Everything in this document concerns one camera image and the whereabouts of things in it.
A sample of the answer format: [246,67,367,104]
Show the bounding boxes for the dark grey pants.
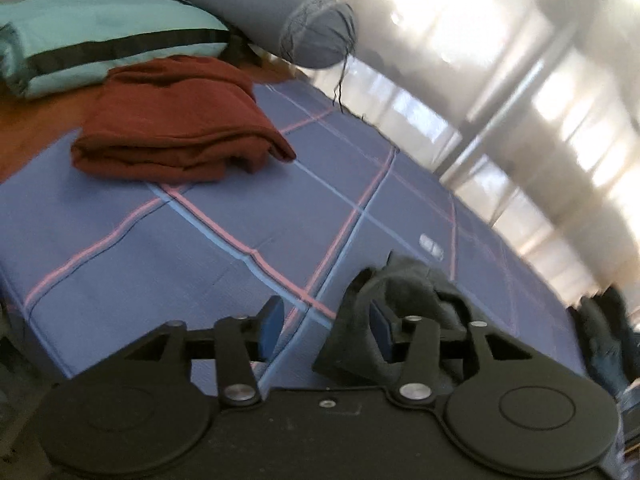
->
[312,251,488,391]

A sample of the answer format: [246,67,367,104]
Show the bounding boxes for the black pants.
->
[575,285,640,353]

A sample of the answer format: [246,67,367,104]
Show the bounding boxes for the white sheet label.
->
[419,233,445,261]

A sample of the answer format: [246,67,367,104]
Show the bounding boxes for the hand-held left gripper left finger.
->
[125,296,285,408]

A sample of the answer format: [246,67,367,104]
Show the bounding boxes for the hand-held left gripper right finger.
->
[370,306,533,406]

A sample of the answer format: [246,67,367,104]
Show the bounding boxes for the teal pillow with black stripe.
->
[0,0,233,100]

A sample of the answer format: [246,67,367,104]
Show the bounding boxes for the grey bolster pillow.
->
[150,0,358,70]

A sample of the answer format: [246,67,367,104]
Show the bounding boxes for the blue plaid bedsheet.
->
[0,80,591,391]

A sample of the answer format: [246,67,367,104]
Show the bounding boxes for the sheer white curtain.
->
[345,0,640,311]

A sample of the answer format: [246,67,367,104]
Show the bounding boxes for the grey-blue pants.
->
[587,350,633,397]

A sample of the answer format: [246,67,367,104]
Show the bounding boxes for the maroon folded blanket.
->
[71,56,298,184]

